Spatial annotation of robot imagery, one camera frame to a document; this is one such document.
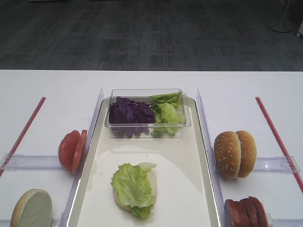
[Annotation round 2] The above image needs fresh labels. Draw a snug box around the green lettuce leaf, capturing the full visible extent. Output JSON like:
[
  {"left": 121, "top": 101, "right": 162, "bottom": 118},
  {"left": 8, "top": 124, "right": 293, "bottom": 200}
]
[{"left": 111, "top": 162, "right": 157, "bottom": 218}]

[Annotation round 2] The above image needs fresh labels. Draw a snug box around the green lettuce pile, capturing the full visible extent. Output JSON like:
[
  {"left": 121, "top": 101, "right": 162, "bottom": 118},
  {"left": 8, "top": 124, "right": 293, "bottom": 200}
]
[{"left": 149, "top": 92, "right": 184, "bottom": 138}]

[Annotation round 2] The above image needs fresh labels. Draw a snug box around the stack of meat patties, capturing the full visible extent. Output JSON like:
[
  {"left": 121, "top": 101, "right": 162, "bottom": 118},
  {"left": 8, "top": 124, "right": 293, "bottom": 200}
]
[{"left": 224, "top": 196, "right": 273, "bottom": 227}]

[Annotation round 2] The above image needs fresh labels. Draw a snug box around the clear plastic container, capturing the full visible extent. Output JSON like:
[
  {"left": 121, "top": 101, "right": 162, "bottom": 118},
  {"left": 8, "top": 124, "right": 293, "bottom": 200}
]
[{"left": 104, "top": 88, "right": 191, "bottom": 138}]

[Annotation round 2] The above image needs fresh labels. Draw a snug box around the shredded purple cabbage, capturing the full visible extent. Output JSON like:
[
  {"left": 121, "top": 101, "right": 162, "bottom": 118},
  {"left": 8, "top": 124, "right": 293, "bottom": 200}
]
[{"left": 109, "top": 97, "right": 156, "bottom": 138}]

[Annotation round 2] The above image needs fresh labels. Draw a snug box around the bottom bun on tray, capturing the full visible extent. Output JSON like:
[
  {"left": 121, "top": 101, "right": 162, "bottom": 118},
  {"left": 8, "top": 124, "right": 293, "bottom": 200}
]
[{"left": 113, "top": 170, "right": 157, "bottom": 212}]

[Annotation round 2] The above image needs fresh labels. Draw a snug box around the sesame top bun front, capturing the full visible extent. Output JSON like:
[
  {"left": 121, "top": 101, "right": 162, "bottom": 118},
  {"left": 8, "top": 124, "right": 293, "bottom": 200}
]
[{"left": 214, "top": 131, "right": 241, "bottom": 179}]

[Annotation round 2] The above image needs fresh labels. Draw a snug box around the sesame bun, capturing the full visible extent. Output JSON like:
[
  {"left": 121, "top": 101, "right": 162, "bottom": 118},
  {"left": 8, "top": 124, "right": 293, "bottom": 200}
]
[
  {"left": 236, "top": 131, "right": 257, "bottom": 178},
  {"left": 214, "top": 131, "right": 241, "bottom": 179}
]

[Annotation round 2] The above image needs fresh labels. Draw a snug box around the white metal tray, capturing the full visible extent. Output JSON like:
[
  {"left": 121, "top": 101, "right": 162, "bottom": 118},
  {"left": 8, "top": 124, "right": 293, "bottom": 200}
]
[{"left": 69, "top": 99, "right": 220, "bottom": 227}]

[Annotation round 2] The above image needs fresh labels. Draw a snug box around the sesame top bun rear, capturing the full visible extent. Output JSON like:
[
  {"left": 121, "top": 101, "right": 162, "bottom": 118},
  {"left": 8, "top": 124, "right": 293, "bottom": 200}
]
[{"left": 236, "top": 131, "right": 257, "bottom": 178}]

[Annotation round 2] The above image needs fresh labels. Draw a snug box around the right long clear divider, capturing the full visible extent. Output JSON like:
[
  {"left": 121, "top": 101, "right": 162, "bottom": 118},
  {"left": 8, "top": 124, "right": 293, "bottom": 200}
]
[{"left": 196, "top": 89, "right": 230, "bottom": 227}]

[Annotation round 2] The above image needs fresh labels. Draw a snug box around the upper right clear holder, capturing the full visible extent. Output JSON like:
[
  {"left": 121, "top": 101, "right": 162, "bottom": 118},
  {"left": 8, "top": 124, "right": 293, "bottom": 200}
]
[{"left": 253, "top": 156, "right": 300, "bottom": 173}]

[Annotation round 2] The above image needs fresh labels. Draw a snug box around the clear holder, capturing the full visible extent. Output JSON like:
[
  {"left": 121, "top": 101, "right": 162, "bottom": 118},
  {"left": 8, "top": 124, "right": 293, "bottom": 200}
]
[
  {"left": 0, "top": 154, "right": 63, "bottom": 170},
  {"left": 253, "top": 156, "right": 300, "bottom": 173}
]

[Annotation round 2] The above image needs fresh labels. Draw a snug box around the right red strip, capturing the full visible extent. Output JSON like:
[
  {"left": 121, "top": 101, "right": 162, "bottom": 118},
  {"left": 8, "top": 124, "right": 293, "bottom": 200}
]
[{"left": 255, "top": 97, "right": 303, "bottom": 191}]

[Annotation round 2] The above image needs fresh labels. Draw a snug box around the red strip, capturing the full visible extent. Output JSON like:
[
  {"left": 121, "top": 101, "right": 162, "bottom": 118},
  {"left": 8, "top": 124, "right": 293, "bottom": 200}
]
[
  {"left": 255, "top": 97, "right": 303, "bottom": 191},
  {"left": 0, "top": 96, "right": 46, "bottom": 176}
]

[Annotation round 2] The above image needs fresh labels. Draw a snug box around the upper left clear holder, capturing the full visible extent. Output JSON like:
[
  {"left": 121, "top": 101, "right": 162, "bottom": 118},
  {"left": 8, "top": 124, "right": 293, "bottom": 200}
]
[{"left": 0, "top": 154, "right": 63, "bottom": 170}]

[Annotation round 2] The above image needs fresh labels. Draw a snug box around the left red strip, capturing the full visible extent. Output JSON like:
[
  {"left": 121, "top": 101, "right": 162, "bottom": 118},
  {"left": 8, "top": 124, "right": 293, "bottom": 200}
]
[{"left": 0, "top": 96, "right": 46, "bottom": 176}]

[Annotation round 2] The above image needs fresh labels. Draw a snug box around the standing bottom bun left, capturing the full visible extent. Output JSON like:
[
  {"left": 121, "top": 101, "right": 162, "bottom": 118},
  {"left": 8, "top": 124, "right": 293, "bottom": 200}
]
[{"left": 10, "top": 189, "right": 53, "bottom": 227}]

